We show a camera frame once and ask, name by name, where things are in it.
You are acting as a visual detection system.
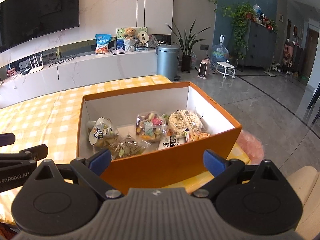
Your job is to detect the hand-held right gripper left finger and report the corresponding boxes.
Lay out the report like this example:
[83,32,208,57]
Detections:
[24,148,125,199]

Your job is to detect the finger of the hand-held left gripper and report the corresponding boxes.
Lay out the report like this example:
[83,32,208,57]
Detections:
[0,144,49,162]
[0,133,16,146]

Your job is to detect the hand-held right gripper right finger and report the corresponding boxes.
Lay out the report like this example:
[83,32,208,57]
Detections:
[194,149,290,198]

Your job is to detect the yellow chips packet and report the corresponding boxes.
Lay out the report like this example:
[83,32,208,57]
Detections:
[184,131,212,143]

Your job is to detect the green nut snack packet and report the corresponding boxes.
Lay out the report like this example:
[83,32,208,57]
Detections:
[111,136,146,160]

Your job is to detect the round rice cracker packet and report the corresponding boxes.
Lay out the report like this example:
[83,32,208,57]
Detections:
[169,109,202,138]

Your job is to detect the orange cardboard box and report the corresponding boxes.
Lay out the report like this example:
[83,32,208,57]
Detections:
[76,81,242,194]

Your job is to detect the clear mixed candy bag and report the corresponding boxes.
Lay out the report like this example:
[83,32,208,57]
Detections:
[136,111,168,143]

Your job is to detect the pink plastic bag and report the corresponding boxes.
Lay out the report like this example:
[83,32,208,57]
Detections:
[236,129,265,165]

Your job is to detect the yellow checked tablecloth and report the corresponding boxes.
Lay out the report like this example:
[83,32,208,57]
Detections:
[0,74,252,230]

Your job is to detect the white router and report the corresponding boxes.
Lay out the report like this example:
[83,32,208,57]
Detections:
[27,54,44,74]

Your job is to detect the beige chair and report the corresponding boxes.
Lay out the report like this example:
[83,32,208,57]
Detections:
[287,166,319,205]

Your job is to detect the white marble tv console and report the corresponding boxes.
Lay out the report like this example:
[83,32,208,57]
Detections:
[0,47,160,109]

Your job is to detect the small pink heater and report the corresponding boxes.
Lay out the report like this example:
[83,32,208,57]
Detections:
[197,58,211,78]

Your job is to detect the white round stool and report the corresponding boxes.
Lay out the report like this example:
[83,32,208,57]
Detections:
[215,61,235,79]

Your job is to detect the water jug with pump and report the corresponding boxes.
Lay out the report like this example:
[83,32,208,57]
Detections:
[212,35,230,67]

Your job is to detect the blue-grey trash can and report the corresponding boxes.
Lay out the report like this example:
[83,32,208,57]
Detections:
[155,44,180,82]

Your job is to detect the blue snack bag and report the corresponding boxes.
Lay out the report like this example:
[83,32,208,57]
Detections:
[95,34,112,55]

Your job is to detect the long-leaf potted plant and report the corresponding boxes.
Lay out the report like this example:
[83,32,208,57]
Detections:
[166,19,212,73]

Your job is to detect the blue-grey drawer cabinet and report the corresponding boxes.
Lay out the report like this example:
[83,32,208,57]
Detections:
[244,20,278,69]

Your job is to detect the brown plush toy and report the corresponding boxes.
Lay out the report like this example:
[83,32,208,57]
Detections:
[282,42,294,67]

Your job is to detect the patterned hand fan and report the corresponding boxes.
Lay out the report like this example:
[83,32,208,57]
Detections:
[147,34,158,48]

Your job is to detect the brown teddy bear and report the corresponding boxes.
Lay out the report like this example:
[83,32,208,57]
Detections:
[123,27,137,40]

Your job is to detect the trailing pothos plant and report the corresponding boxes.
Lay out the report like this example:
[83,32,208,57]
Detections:
[222,2,255,59]

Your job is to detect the bottles on cabinet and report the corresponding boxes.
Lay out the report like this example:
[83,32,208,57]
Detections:
[252,4,277,30]

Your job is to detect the black cables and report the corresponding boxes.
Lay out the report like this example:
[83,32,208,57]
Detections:
[49,55,75,80]

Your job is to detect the black wall television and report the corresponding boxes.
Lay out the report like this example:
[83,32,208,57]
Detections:
[0,0,80,54]

